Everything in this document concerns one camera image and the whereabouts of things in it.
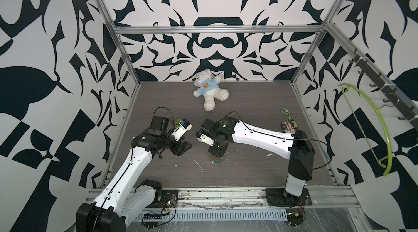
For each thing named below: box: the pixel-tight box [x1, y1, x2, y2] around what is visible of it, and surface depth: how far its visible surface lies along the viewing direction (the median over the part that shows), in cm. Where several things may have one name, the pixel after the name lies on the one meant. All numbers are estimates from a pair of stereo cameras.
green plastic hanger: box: [337, 83, 399, 177], surface depth 67 cm
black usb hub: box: [143, 214, 163, 220], surface depth 74 cm
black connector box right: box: [286, 212, 304, 227], surface depth 73 cm
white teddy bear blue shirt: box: [193, 68, 230, 112], surface depth 110 cm
